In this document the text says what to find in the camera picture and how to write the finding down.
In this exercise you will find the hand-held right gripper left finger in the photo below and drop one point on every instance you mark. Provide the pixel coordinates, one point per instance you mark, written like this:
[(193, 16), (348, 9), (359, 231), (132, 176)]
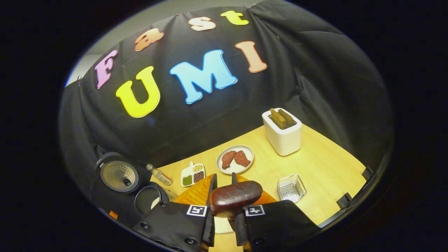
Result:
[(175, 224)]

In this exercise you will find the white round plate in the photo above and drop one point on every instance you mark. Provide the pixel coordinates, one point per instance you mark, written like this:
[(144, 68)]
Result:
[(245, 169)]

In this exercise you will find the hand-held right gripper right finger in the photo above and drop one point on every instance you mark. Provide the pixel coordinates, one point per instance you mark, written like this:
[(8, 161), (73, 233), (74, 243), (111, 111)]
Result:
[(276, 224)]

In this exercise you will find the metal mesh chopstick holder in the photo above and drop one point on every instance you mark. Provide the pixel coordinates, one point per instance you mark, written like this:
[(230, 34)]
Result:
[(291, 189)]

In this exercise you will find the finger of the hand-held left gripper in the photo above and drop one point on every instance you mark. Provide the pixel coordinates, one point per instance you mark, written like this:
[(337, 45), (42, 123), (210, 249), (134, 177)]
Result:
[(113, 215)]

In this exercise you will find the dark grey rice cooker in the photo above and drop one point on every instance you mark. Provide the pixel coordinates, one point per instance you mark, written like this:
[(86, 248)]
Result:
[(119, 175)]

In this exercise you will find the white toaster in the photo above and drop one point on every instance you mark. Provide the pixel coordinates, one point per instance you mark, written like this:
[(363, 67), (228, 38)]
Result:
[(285, 140)]

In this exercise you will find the black backdrop cloth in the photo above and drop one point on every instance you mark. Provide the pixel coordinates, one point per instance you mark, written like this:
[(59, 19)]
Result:
[(210, 115)]

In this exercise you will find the small clear glass bottle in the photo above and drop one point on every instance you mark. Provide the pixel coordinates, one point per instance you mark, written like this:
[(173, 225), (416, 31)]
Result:
[(161, 176)]

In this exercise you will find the white divided bean dish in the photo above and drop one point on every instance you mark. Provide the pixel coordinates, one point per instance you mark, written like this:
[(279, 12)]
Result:
[(192, 174)]

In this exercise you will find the black table clamp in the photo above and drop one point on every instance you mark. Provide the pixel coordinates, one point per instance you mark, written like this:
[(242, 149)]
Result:
[(343, 200), (367, 173)]

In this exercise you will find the red meat piece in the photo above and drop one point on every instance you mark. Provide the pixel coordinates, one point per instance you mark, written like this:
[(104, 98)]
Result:
[(228, 159), (242, 158)]

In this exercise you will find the brown toast slice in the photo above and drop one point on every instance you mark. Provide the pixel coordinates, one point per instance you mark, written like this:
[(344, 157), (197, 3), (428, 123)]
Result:
[(278, 119), (288, 119)]

